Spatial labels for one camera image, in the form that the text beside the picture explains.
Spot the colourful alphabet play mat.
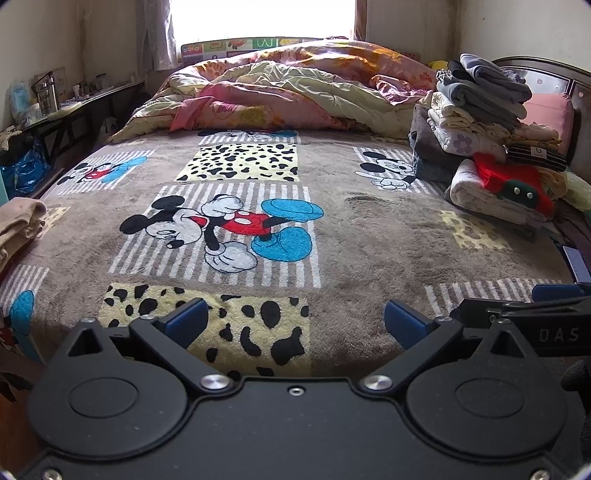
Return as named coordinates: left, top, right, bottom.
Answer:
left=180, top=37, right=315, bottom=65

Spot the blue plastic bag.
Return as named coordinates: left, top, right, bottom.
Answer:
left=1, top=140, right=50, bottom=199

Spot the Mickey Mouse fleece blanket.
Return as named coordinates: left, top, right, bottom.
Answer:
left=1, top=131, right=570, bottom=376

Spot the beige folded garment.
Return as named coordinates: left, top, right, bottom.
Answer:
left=0, top=197, right=46, bottom=270

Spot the dark wooden headboard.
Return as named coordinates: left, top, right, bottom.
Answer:
left=495, top=56, right=590, bottom=182

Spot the floral quilted comforter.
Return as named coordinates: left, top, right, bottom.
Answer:
left=109, top=39, right=436, bottom=143

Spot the white rolled garment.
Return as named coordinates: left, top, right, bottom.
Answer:
left=446, top=159, right=546, bottom=229

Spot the grey window curtain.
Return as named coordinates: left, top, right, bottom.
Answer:
left=135, top=0, right=177, bottom=74

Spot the red knit sweater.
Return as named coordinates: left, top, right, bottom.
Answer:
left=473, top=153, right=555, bottom=218

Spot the metal rack on table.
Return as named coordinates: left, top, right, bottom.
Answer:
left=31, top=71, right=59, bottom=116

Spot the dark side table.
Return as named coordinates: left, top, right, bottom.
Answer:
left=1, top=80, right=147, bottom=198

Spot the stack of folded clothes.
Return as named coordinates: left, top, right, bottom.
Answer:
left=409, top=52, right=567, bottom=184

